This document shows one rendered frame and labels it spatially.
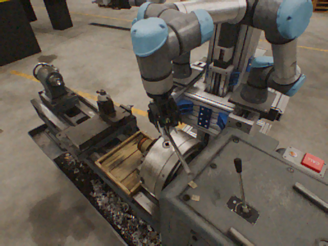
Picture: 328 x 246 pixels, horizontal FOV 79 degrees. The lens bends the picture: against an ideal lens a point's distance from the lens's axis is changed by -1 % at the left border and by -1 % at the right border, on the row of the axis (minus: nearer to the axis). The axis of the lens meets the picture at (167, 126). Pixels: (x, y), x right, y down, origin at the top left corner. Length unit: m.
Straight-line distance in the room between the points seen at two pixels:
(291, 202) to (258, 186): 0.10
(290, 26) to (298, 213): 0.55
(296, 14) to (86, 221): 2.00
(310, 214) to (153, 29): 0.64
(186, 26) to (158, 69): 0.11
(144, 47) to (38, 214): 2.06
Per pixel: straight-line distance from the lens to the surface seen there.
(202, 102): 1.36
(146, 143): 0.96
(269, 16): 0.77
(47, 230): 2.20
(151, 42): 0.41
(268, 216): 0.68
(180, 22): 0.48
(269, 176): 0.76
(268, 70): 1.14
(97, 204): 1.49
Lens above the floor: 1.83
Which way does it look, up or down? 43 degrees down
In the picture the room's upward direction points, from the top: straight up
